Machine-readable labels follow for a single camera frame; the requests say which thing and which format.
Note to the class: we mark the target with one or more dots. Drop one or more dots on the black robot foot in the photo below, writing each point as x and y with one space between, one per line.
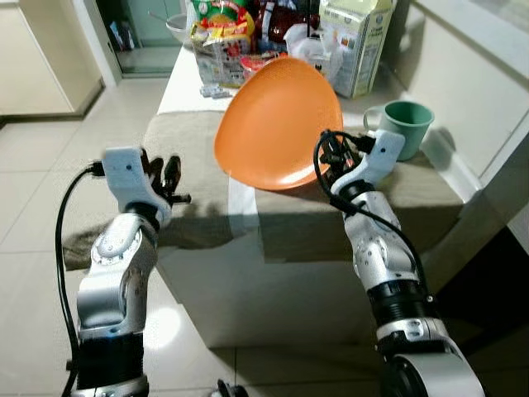
227 389

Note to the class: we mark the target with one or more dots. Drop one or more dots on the grey bowl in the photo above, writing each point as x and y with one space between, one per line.
182 29

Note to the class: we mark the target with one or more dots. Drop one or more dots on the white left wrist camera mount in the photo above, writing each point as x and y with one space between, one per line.
128 175

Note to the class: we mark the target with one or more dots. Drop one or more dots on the orange plate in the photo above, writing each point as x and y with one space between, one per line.
273 124

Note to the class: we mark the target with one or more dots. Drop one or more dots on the colourful snack bag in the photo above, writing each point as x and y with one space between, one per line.
221 41

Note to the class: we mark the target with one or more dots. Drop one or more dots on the green mug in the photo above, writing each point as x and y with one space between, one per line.
407 132

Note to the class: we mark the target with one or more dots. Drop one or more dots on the beige cabinet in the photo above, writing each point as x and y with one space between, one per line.
41 50

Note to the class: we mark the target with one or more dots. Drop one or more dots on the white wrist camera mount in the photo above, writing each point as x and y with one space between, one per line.
382 157
128 175

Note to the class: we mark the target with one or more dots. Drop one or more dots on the white counter table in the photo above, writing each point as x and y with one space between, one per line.
248 306

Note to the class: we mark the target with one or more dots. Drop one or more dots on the white plastic bag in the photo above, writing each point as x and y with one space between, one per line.
307 48

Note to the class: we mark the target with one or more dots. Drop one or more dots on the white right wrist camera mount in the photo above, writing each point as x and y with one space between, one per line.
382 157

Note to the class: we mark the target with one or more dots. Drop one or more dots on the dark red snack bag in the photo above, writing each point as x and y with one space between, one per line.
285 21

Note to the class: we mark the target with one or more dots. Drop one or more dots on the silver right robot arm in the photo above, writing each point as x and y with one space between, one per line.
380 256

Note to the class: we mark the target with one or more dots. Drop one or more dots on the white wall ledge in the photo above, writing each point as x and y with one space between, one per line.
488 33

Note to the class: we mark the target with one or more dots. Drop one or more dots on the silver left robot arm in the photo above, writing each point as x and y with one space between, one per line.
116 281

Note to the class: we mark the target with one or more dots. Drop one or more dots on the white Oatside milk carton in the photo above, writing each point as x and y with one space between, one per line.
355 50

